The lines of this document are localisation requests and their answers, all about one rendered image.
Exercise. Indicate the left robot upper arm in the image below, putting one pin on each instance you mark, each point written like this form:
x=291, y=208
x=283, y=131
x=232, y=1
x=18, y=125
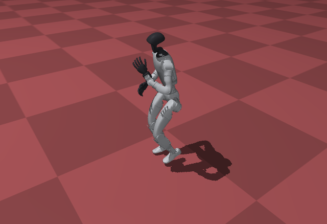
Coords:
x=167, y=68

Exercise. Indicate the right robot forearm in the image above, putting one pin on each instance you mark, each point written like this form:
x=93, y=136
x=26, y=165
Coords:
x=154, y=75

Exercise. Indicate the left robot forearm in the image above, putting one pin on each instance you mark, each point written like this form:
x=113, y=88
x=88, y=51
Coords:
x=157, y=86

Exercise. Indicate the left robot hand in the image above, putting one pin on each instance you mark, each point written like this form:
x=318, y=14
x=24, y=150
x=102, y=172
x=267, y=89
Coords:
x=142, y=68

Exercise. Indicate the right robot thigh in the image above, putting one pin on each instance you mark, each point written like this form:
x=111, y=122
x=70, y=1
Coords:
x=155, y=108

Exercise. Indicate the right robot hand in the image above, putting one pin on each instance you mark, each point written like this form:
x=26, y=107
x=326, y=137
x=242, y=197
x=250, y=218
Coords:
x=142, y=87

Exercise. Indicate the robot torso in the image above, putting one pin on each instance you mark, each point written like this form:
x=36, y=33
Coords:
x=158, y=66

